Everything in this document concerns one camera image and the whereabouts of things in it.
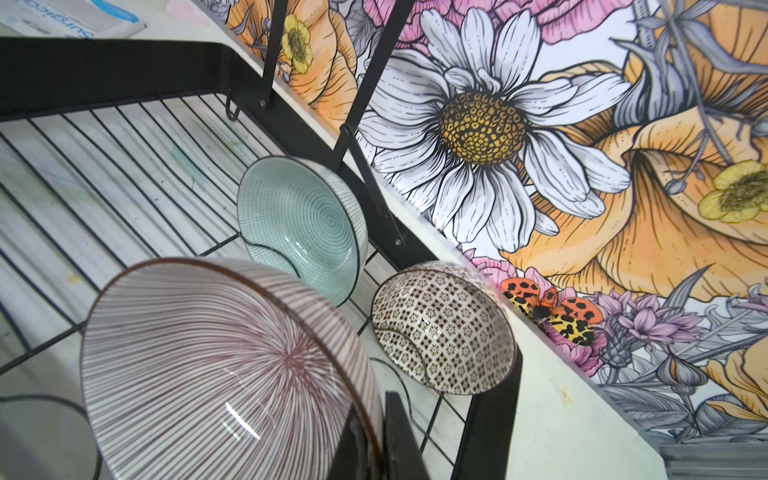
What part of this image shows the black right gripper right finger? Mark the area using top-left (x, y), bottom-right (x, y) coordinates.
top-left (384, 391), bottom-right (429, 480)

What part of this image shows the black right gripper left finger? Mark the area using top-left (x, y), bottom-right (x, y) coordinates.
top-left (326, 406), bottom-right (381, 480)

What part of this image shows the brown patterned ceramic bowl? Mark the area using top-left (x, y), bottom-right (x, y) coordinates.
top-left (371, 261), bottom-right (518, 396)

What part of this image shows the pink striped ceramic bowl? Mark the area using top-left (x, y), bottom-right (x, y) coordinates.
top-left (80, 258), bottom-right (384, 479)

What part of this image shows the mint green ceramic bowl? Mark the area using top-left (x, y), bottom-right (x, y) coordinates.
top-left (236, 156), bottom-right (368, 306)

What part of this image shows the small blue white packet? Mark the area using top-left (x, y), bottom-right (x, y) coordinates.
top-left (1, 0), bottom-right (146, 39)

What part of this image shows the black wire dish rack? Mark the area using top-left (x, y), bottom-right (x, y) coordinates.
top-left (1, 37), bottom-right (522, 479)

